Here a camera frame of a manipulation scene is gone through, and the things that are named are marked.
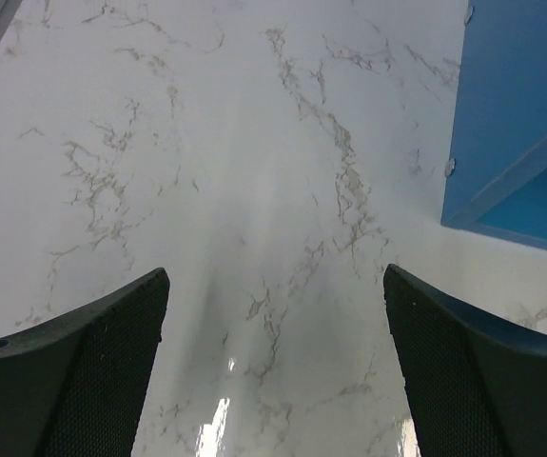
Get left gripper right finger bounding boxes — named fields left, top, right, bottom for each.
left=383, top=265, right=547, bottom=456

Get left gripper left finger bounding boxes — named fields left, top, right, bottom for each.
left=0, top=268, right=169, bottom=456

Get blue pink yellow bookshelf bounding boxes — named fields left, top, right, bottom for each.
left=440, top=1, right=547, bottom=250

